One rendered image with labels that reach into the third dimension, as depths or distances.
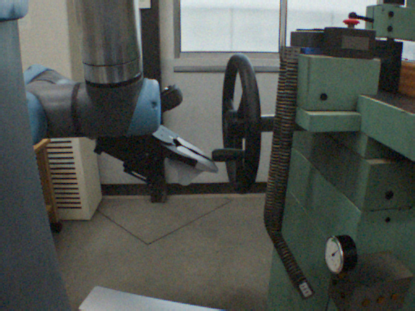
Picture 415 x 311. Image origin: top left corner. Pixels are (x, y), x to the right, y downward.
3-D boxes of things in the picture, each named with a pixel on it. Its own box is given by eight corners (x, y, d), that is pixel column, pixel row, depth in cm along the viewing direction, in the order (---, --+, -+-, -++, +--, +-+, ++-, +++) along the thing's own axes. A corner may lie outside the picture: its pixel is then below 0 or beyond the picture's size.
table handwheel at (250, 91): (214, 147, 89) (219, 37, 73) (287, 145, 91) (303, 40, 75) (233, 225, 65) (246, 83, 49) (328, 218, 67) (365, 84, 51)
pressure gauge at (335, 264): (319, 267, 56) (327, 228, 53) (339, 265, 57) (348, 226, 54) (335, 291, 50) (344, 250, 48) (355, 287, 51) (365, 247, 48)
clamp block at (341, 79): (278, 95, 67) (280, 51, 64) (338, 96, 69) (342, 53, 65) (305, 112, 53) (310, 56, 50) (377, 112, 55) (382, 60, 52)
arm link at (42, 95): (63, 90, 38) (87, 74, 48) (-20, 96, 37) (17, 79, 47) (71, 152, 41) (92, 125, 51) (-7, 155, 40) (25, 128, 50)
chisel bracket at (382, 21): (362, 43, 70) (365, 5, 67) (412, 48, 71) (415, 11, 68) (381, 44, 63) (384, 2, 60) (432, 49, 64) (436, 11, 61)
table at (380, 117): (251, 91, 89) (252, 70, 87) (352, 92, 93) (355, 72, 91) (383, 189, 33) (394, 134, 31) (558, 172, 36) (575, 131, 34)
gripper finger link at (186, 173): (204, 191, 62) (159, 169, 60) (220, 165, 60) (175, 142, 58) (205, 199, 59) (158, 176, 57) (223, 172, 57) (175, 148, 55)
